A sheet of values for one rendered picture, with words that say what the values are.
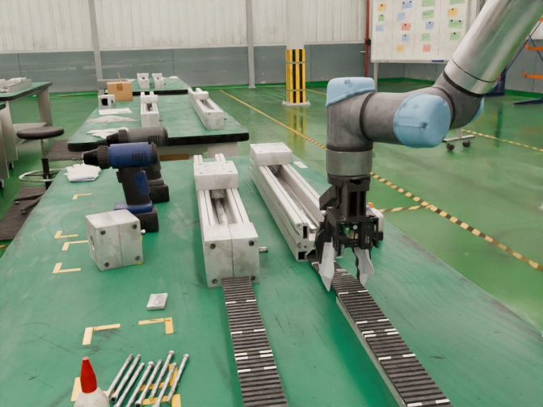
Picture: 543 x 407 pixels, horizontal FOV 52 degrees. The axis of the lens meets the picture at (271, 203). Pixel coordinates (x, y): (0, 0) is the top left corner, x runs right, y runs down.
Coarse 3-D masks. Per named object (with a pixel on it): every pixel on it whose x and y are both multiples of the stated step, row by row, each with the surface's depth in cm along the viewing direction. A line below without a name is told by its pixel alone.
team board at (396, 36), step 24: (384, 0) 686; (408, 0) 653; (432, 0) 623; (456, 0) 598; (384, 24) 693; (408, 24) 660; (432, 24) 629; (456, 24) 603; (384, 48) 700; (408, 48) 666; (432, 48) 636; (456, 48) 609
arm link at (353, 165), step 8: (328, 152) 88; (336, 152) 86; (344, 152) 93; (352, 152) 93; (360, 152) 86; (368, 152) 87; (328, 160) 88; (336, 160) 87; (344, 160) 86; (352, 160) 86; (360, 160) 86; (368, 160) 87; (328, 168) 89; (336, 168) 87; (344, 168) 86; (352, 168) 86; (360, 168) 87; (368, 168) 88; (336, 176) 88; (344, 176) 87; (352, 176) 87; (360, 176) 88
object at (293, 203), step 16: (256, 176) 173; (272, 176) 154; (288, 176) 158; (272, 192) 142; (288, 192) 147; (304, 192) 138; (272, 208) 144; (288, 208) 123; (304, 208) 133; (288, 224) 122; (304, 224) 113; (288, 240) 123; (304, 240) 114; (304, 256) 116; (336, 256) 117
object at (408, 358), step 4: (392, 356) 74; (396, 356) 74; (400, 356) 74; (404, 356) 74; (408, 356) 74; (412, 356) 74; (380, 360) 73; (384, 360) 73; (388, 360) 73; (392, 360) 73; (396, 360) 73; (400, 360) 73; (404, 360) 73; (408, 360) 73; (412, 360) 73; (416, 360) 73; (384, 364) 72; (388, 364) 72; (392, 364) 72; (396, 364) 72
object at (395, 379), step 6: (408, 372) 70; (414, 372) 70; (420, 372) 70; (426, 372) 70; (390, 378) 69; (396, 378) 69; (402, 378) 69; (408, 378) 69; (414, 378) 69; (420, 378) 69; (426, 378) 69
